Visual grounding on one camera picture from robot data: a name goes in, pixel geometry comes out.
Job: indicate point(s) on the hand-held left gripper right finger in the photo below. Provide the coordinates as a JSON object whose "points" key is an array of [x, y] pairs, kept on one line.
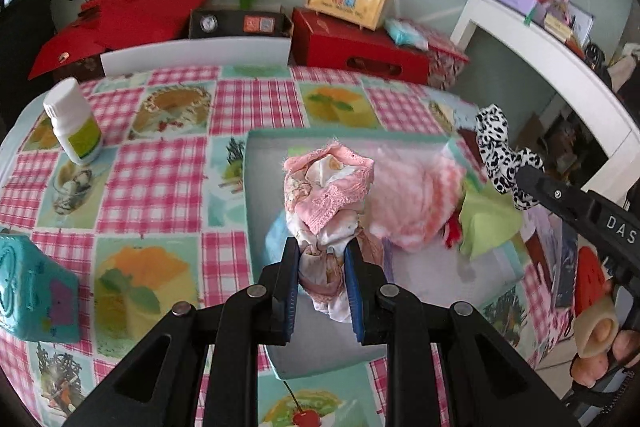
{"points": [[352, 307]]}

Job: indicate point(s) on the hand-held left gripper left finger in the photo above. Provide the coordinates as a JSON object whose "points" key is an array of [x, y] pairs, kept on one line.
{"points": [[292, 307]]}

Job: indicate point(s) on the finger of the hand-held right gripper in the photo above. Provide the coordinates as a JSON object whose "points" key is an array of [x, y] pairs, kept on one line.
{"points": [[555, 194]]}

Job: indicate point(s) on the light green cloth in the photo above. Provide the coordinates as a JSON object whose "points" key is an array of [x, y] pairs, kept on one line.
{"points": [[487, 222]]}

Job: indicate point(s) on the leopard print scrunchie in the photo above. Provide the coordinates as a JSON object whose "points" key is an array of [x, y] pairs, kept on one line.
{"points": [[492, 147]]}

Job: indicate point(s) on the pink red yarn flower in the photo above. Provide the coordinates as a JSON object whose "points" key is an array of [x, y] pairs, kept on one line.
{"points": [[452, 234]]}

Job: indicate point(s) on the pink floral cloth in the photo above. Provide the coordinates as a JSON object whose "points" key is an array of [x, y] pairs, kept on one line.
{"points": [[325, 197]]}

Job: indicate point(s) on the pink fluffy towel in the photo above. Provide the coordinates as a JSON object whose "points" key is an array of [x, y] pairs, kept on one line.
{"points": [[415, 202]]}

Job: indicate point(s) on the teal shallow cardboard box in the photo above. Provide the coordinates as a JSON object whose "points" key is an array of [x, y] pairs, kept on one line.
{"points": [[265, 187]]}

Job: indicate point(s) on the person's right hand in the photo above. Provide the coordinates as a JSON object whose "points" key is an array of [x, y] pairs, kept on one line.
{"points": [[595, 337]]}

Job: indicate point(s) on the red spotted object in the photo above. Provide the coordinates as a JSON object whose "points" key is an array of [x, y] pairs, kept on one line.
{"points": [[592, 277]]}

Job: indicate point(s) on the white desk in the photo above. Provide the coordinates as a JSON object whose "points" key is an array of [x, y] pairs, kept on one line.
{"points": [[540, 42]]}

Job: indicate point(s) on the floral patterned box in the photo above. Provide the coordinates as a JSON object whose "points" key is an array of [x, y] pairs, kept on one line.
{"points": [[447, 62]]}

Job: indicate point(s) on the pink checkered tablecloth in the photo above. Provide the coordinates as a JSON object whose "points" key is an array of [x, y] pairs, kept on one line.
{"points": [[165, 167]]}

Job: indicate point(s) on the pale blue plastic bag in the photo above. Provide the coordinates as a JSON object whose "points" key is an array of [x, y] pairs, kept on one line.
{"points": [[406, 34]]}

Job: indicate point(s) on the teal plastic toy case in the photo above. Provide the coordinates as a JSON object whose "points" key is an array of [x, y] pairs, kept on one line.
{"points": [[35, 287]]}

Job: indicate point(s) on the white pill bottle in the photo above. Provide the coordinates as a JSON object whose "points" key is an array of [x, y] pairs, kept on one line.
{"points": [[75, 127]]}

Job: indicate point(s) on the black box with gauge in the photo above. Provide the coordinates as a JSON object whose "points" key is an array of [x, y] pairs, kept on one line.
{"points": [[240, 24]]}

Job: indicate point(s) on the black cabinet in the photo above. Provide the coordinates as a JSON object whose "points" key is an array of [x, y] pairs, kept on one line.
{"points": [[20, 32]]}

